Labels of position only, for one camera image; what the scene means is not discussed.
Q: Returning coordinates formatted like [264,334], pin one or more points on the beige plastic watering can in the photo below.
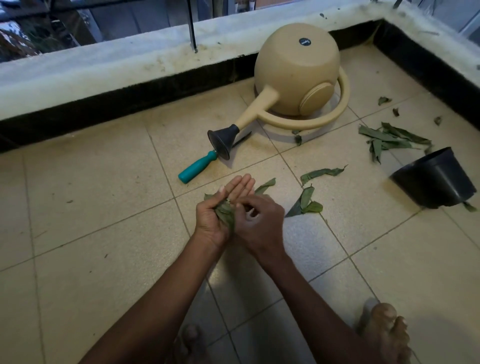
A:
[296,67]

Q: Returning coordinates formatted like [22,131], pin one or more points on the person's right hand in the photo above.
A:
[266,232]

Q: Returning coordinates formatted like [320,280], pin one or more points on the green trees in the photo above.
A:
[22,37]

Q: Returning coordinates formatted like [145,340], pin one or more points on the small black plastic pot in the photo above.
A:
[435,180]

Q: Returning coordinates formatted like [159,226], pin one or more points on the black metal railing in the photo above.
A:
[193,26]

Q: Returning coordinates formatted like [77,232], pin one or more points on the person's right forearm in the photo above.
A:
[318,318]

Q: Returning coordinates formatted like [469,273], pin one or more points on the person's left forearm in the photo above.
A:
[150,311]

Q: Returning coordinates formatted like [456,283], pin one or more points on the person's left foot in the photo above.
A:
[189,345]

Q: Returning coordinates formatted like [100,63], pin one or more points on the person's left hand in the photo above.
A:
[206,225]

